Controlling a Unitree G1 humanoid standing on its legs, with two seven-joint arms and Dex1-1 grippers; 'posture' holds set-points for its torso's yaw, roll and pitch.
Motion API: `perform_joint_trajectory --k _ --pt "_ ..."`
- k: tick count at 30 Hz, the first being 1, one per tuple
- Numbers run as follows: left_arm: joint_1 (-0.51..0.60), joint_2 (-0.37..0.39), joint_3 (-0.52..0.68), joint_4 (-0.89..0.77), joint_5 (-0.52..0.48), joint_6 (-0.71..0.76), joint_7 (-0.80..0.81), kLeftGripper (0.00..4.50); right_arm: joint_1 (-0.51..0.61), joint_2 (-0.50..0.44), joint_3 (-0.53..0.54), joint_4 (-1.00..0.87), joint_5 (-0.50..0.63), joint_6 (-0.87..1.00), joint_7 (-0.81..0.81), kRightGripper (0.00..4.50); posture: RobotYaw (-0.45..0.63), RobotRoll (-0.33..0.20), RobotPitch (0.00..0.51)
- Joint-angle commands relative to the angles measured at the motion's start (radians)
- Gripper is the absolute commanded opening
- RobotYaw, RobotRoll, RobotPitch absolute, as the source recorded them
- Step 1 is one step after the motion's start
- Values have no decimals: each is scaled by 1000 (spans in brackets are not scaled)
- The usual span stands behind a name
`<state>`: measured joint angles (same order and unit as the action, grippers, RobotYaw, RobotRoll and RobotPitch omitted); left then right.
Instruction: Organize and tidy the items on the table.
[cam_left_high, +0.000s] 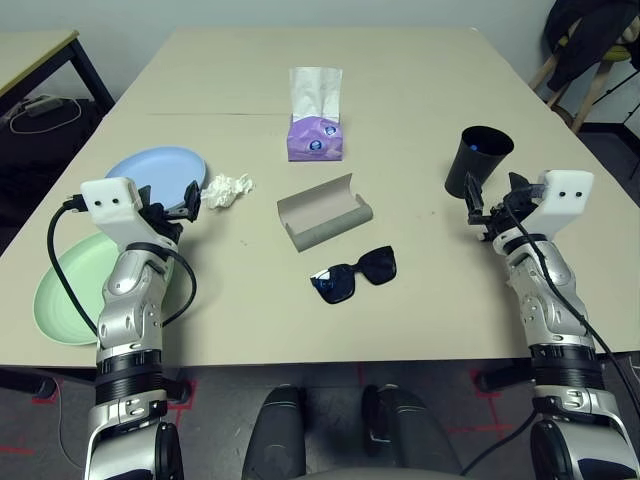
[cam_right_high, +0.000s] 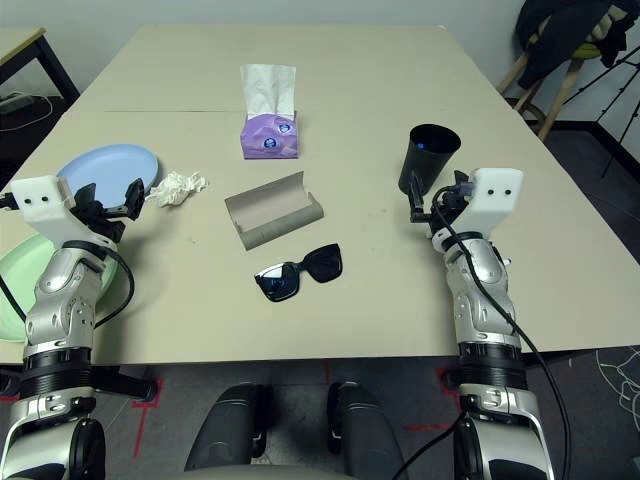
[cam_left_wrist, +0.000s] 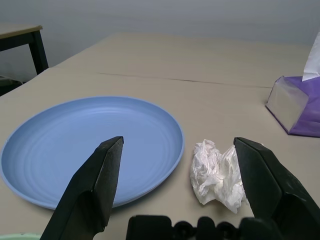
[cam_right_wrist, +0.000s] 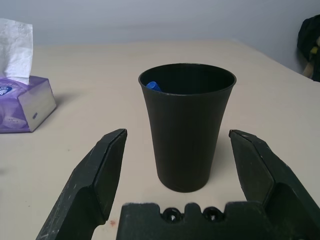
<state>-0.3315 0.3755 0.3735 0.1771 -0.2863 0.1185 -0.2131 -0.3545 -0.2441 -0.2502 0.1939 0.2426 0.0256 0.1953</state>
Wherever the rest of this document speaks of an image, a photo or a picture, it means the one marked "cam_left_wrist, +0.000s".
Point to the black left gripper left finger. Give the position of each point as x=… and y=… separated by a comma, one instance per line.
x=82, y=195

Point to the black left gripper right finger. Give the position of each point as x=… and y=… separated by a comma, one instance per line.
x=282, y=195

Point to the white tissue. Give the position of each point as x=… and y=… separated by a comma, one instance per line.
x=215, y=175

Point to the green plate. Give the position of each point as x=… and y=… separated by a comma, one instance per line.
x=15, y=237

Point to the blue plate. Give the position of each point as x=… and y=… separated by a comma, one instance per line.
x=75, y=140

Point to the purple tissue pack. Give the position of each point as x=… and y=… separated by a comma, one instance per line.
x=300, y=110

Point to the wooden side table black legs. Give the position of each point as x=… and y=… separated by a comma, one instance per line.
x=20, y=30

